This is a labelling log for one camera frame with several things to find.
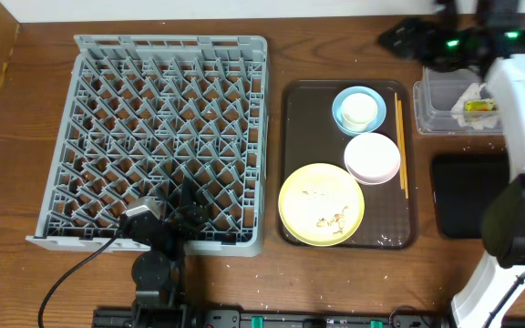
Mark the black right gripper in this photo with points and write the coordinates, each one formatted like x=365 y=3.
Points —
x=414 y=38

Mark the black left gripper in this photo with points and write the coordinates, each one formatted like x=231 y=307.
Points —
x=182 y=219

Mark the yellow pandan cake wrapper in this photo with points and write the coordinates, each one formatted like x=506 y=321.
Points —
x=481 y=105

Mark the white tissue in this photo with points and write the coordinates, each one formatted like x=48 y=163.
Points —
x=474 y=120

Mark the light blue bowl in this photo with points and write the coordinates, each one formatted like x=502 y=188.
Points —
x=381 y=113

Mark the white plastic cup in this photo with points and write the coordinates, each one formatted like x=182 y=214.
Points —
x=358 y=111

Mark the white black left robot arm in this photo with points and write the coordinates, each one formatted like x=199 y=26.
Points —
x=159 y=273

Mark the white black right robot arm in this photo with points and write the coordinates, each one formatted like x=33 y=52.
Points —
x=499 y=278

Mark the clear plastic waste bin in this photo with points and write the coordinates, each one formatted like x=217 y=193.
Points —
x=435 y=95

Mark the black waste bin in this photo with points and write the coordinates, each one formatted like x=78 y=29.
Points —
x=464 y=185

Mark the wooden chopstick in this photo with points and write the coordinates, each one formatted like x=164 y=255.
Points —
x=399 y=141
x=404 y=150

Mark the grey plastic dish rack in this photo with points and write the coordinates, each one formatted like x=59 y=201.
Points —
x=142 y=113

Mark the pink bowl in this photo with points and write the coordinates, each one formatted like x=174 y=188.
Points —
x=372 y=158

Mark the yellow plate with crumbs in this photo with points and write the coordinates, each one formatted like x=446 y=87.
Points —
x=321 y=205

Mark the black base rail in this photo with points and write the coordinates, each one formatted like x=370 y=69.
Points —
x=290 y=319

